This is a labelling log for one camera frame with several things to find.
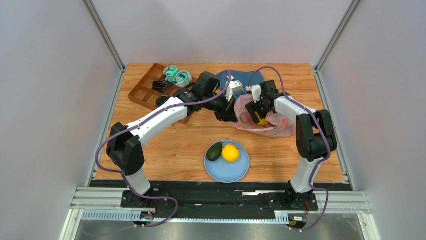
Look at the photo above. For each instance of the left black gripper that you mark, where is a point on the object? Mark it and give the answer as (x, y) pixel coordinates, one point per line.
(228, 114)

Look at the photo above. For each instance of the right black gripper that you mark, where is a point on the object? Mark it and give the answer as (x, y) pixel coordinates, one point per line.
(255, 108)

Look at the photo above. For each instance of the yellow fake pear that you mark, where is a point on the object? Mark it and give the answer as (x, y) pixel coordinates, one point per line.
(261, 121)

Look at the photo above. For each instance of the pink plastic bag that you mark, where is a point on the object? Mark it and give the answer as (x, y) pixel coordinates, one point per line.
(279, 126)

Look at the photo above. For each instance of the blue cloth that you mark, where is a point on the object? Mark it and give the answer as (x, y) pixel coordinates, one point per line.
(243, 77)

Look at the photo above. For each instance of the green fake avocado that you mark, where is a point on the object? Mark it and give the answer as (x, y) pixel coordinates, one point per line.
(214, 152)

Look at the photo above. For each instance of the yellow fake lemon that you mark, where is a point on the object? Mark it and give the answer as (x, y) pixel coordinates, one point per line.
(230, 153)

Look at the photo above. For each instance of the blue plate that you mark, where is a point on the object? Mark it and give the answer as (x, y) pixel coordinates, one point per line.
(226, 172)

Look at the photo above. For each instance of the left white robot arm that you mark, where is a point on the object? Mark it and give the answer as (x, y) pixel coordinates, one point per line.
(125, 144)

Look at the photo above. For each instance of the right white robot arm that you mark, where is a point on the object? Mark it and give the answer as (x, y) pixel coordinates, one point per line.
(315, 136)

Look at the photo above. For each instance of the teal grey rolled sock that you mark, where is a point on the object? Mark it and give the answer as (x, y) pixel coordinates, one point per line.
(182, 79)

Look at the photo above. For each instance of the teal white rolled sock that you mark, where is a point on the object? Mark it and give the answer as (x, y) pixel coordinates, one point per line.
(170, 73)

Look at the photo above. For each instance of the wooden compartment tray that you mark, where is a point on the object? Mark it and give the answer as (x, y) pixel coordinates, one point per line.
(145, 94)

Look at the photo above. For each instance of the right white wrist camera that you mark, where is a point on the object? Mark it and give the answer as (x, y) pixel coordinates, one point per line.
(255, 91)

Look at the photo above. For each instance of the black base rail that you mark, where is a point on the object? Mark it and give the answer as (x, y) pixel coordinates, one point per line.
(208, 199)

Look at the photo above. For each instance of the right aluminium corner post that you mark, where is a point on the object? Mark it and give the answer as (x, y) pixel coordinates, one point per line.
(342, 26)

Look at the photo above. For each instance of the aluminium corner post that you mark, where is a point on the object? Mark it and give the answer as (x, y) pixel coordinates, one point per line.
(342, 26)
(97, 20)

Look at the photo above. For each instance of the aluminium frame rail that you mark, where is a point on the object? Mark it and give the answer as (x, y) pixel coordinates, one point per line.
(95, 215)

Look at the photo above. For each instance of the left aluminium corner post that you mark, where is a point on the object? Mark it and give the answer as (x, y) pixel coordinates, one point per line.
(97, 20)

